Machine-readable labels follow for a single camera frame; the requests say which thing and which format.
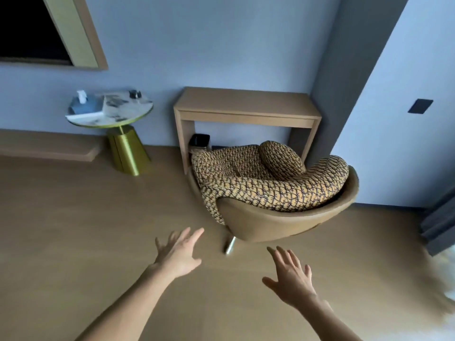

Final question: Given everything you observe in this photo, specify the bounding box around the patterned brown seat cushion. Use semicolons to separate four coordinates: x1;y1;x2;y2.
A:
191;145;350;225

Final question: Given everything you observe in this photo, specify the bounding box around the blue tissue box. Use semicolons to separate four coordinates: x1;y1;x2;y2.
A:
70;90;104;114

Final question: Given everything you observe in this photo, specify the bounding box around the black wall switch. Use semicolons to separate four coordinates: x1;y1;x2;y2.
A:
407;99;434;114

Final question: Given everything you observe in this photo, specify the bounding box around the person's left forearm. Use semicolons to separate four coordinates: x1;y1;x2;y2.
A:
76;263;168;341

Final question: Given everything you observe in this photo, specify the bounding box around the person's left hand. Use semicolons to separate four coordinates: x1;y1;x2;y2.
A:
155;227;205;280

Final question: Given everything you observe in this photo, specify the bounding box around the light wooden console desk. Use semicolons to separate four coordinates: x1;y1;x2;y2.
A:
173;86;323;175

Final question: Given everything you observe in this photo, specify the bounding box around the white fluffy rug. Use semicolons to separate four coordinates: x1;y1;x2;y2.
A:
432;245;455;309

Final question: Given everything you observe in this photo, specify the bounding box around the black waste bin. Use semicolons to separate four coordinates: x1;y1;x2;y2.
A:
189;134;211;150

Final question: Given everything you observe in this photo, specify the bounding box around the person's right hand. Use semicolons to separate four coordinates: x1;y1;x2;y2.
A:
262;246;318;310

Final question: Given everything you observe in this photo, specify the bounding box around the black television screen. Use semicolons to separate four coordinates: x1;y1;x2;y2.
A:
0;0;74;66

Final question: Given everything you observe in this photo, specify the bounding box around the round marble gold side table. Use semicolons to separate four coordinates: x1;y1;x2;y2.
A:
65;89;154;178

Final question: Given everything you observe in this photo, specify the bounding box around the person's right forearm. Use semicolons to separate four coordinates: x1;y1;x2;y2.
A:
298;294;364;341

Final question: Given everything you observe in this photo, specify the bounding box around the grey curtain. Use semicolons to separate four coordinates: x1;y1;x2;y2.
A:
419;184;455;257

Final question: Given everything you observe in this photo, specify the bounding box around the low wooden ledge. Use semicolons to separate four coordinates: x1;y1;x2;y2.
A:
0;129;105;162

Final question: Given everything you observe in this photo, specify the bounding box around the patterned brown round pillow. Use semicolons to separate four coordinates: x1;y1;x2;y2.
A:
258;141;306;182

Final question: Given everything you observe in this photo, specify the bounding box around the tan leather armchair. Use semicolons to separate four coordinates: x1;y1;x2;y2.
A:
188;163;360;255

